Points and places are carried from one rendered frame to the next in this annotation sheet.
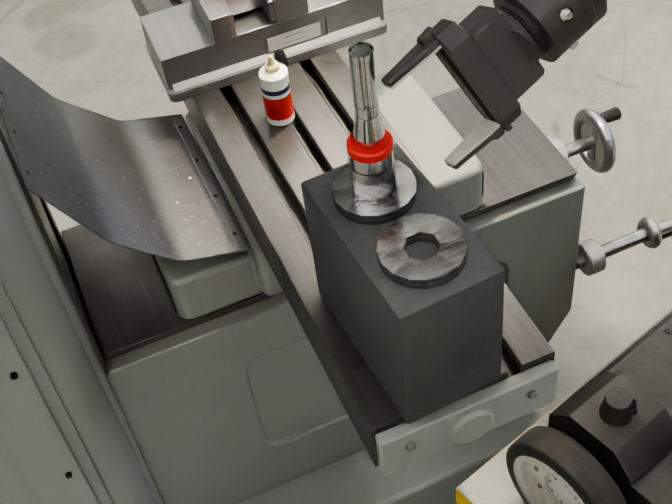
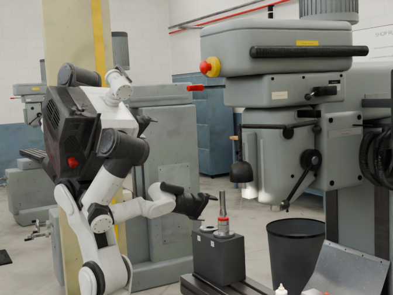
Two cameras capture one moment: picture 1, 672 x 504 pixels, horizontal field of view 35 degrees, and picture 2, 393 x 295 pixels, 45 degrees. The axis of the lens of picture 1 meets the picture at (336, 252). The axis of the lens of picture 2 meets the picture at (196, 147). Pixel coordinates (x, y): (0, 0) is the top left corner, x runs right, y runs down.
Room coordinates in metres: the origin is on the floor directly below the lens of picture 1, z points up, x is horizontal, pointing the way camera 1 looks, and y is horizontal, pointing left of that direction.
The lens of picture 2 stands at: (2.64, -0.55, 1.70)
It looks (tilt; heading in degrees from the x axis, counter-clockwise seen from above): 7 degrees down; 168
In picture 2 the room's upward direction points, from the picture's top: 3 degrees counter-clockwise
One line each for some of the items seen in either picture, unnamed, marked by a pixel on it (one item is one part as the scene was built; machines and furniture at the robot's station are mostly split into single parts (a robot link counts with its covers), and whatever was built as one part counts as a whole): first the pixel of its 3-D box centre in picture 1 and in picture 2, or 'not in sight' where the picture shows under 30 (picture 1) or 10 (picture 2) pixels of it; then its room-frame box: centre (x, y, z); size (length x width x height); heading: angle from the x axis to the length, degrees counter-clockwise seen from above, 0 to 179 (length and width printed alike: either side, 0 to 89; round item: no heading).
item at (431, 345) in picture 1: (402, 277); (217, 252); (0.74, -0.07, 1.00); 0.22 x 0.12 x 0.20; 21
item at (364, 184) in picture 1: (372, 166); (223, 226); (0.78, -0.05, 1.13); 0.05 x 0.05 x 0.06
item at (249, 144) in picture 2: not in sight; (248, 165); (1.19, -0.07, 1.45); 0.04 x 0.04 x 0.21; 17
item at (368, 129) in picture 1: (365, 96); (222, 203); (0.78, -0.05, 1.22); 0.03 x 0.03 x 0.11
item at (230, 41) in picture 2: not in sight; (275, 49); (1.16, 0.05, 1.81); 0.47 x 0.26 x 0.16; 107
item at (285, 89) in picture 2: not in sight; (283, 89); (1.15, 0.08, 1.68); 0.34 x 0.24 x 0.10; 107
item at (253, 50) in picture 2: not in sight; (312, 51); (1.29, 0.12, 1.79); 0.45 x 0.04 x 0.04; 107
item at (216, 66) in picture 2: not in sight; (212, 67); (1.23, -0.18, 1.76); 0.06 x 0.02 x 0.06; 17
